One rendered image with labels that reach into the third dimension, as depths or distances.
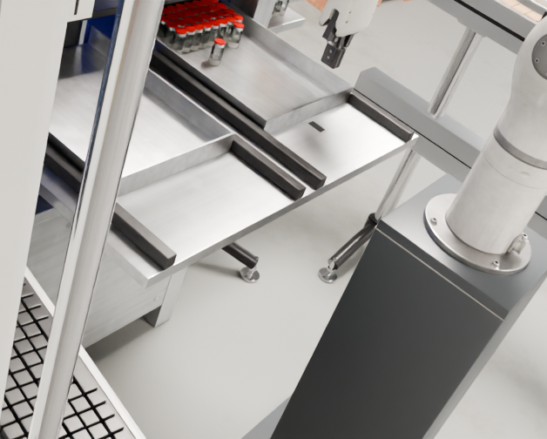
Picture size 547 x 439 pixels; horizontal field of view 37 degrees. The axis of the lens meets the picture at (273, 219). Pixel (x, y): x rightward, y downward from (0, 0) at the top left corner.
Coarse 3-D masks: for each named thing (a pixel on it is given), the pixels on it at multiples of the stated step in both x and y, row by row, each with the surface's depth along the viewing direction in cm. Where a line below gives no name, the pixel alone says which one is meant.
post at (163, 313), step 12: (240, 0) 164; (252, 0) 162; (264, 0) 162; (252, 12) 163; (264, 12) 165; (264, 24) 168; (180, 276) 210; (168, 288) 209; (168, 300) 213; (156, 312) 215; (168, 312) 218; (156, 324) 217
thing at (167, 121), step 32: (96, 32) 141; (64, 64) 135; (96, 64) 138; (64, 96) 128; (96, 96) 131; (160, 96) 136; (64, 128) 122; (160, 128) 130; (192, 128) 132; (224, 128) 130; (128, 160) 121; (160, 160) 118; (192, 160) 124
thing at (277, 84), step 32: (224, 0) 165; (256, 32) 163; (192, 64) 141; (224, 64) 152; (256, 64) 156; (288, 64) 160; (320, 64) 156; (224, 96) 139; (256, 96) 147; (288, 96) 150; (320, 96) 154
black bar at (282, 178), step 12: (240, 144) 130; (240, 156) 130; (252, 156) 129; (264, 156) 129; (264, 168) 128; (276, 168) 128; (276, 180) 127; (288, 180) 126; (288, 192) 127; (300, 192) 125
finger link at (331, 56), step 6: (330, 42) 143; (336, 42) 143; (330, 48) 145; (324, 54) 147; (330, 54) 145; (336, 54) 145; (324, 60) 146; (330, 60) 146; (336, 60) 146; (330, 66) 147
